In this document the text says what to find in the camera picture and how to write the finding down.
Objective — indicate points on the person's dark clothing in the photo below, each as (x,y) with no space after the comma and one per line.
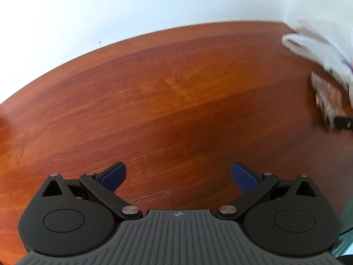
(347,261)

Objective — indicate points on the grey and beige patterned scarf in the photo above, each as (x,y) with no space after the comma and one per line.
(326,93)

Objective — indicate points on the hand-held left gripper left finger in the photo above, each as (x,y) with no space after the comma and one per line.
(114,178)

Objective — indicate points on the white plastic bag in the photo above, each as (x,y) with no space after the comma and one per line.
(320,47)

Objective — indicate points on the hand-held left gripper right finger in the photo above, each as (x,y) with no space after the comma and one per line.
(244,178)

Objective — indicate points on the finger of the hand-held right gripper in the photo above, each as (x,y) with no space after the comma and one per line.
(343,122)

